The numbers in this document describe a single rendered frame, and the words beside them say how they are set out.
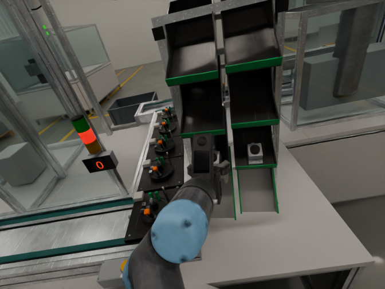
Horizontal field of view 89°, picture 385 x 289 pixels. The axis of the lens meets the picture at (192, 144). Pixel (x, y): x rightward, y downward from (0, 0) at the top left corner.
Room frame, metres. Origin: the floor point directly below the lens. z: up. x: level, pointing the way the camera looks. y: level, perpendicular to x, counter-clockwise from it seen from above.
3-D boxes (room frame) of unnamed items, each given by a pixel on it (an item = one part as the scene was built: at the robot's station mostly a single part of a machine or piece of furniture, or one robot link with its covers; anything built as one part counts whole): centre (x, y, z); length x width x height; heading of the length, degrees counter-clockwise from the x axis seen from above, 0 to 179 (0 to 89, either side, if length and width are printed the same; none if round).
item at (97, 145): (0.73, 0.40, 1.29); 0.05 x 0.05 x 0.05
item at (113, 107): (2.69, 0.66, 0.73); 0.62 x 0.42 x 0.23; 85
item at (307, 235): (1.04, 0.18, 0.85); 1.50 x 1.41 x 0.03; 85
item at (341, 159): (1.29, -1.15, 0.43); 1.11 x 0.68 x 0.86; 85
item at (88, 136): (0.73, 0.40, 1.34); 0.05 x 0.05 x 0.05
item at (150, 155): (1.10, 0.18, 1.01); 0.24 x 0.24 x 0.13; 85
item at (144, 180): (0.85, 0.20, 1.01); 0.24 x 0.24 x 0.13; 85
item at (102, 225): (0.65, 0.52, 0.91); 0.84 x 0.28 x 0.10; 85
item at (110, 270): (0.39, 0.33, 0.93); 0.21 x 0.07 x 0.06; 85
